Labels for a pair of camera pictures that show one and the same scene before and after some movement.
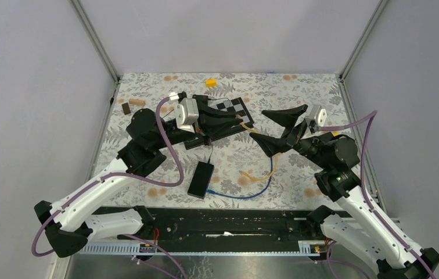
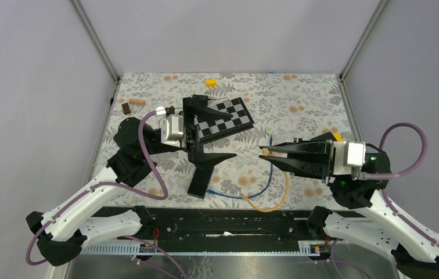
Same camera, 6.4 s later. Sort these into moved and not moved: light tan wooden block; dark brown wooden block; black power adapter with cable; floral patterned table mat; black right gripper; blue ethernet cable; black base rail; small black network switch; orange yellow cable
Moved: black right gripper; black power adapter with cable; orange yellow cable
Not moved: blue ethernet cable; floral patterned table mat; light tan wooden block; small black network switch; black base rail; dark brown wooden block
